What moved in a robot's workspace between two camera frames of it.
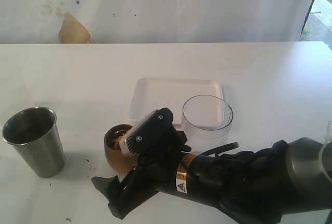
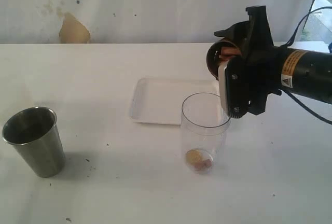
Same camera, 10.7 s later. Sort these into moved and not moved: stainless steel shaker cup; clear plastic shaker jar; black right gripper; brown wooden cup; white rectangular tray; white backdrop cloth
Moved: brown wooden cup; black right gripper
Not moved: white backdrop cloth; stainless steel shaker cup; white rectangular tray; clear plastic shaker jar
